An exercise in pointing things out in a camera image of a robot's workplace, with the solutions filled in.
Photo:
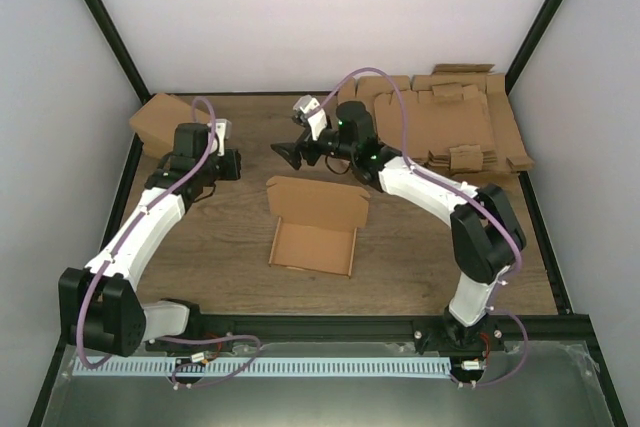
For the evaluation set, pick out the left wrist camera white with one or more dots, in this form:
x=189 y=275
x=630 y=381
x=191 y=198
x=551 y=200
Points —
x=221 y=133

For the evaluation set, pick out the cardboard box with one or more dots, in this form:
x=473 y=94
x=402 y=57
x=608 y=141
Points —
x=317 y=224

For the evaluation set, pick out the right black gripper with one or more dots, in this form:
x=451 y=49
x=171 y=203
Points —
x=295 y=151

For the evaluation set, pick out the light blue slotted cable duct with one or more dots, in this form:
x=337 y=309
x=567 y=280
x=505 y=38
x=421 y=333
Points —
x=396 y=367

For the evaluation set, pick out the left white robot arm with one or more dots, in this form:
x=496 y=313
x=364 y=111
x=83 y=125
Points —
x=99 y=306

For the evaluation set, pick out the stack of folded cardboard boxes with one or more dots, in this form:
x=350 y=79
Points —
x=156 y=121

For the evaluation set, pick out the stack of flat cardboard blanks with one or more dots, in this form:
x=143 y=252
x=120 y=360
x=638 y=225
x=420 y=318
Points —
x=457 y=119

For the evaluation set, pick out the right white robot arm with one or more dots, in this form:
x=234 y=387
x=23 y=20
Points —
x=486 y=235

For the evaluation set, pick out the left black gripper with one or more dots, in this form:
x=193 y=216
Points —
x=234 y=160

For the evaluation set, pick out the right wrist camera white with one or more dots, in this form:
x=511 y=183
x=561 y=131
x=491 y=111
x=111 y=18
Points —
x=308 y=113

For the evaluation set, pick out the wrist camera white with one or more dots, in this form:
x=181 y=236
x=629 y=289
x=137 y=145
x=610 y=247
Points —
x=221 y=133
x=308 y=113

